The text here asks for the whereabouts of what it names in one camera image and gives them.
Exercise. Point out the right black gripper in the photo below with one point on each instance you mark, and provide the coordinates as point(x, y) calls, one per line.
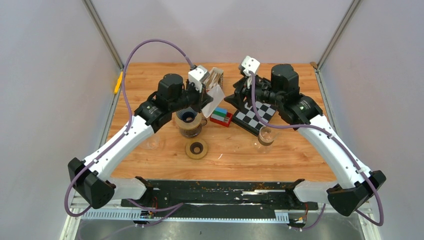
point(242, 89)

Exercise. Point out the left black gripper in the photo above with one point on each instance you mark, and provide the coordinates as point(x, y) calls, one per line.
point(203, 99)

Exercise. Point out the white paper coffee filter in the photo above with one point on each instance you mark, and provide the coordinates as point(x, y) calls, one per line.
point(218, 96)

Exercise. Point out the blue glass dripper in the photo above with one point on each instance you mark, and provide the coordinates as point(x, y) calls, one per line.
point(187, 115)

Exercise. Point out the glass coffee carafe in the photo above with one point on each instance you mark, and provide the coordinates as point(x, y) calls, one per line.
point(192, 129)

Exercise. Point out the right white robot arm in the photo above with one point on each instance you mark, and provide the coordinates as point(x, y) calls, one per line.
point(355, 182)

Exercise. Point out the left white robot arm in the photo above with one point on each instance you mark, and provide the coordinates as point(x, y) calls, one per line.
point(91, 177)

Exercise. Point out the orange filter box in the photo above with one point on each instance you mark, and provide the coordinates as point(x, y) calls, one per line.
point(215, 78)

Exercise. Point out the black white chessboard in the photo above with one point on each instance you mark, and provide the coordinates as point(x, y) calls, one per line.
point(247, 119)

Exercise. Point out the red toy brick stack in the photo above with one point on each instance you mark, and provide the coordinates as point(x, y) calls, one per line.
point(221, 116)

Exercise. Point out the clear glass beaker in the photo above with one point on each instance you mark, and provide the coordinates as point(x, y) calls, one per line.
point(265, 139)

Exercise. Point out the small clear glass cup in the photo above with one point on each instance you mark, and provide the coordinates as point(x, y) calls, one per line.
point(153, 142)

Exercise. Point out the yellow marker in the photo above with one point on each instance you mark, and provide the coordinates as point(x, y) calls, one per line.
point(118, 83)

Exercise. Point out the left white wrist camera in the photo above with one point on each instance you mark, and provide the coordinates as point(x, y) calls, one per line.
point(197, 76)

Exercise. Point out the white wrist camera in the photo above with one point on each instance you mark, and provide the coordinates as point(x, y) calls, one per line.
point(249, 65)
point(197, 76)

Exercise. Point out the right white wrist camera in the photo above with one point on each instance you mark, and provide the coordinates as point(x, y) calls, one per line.
point(249, 65)

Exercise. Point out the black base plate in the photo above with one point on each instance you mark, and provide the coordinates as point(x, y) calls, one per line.
point(223, 199)

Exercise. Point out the aluminium frame rail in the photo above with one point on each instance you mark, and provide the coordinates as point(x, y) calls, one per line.
point(125, 210)

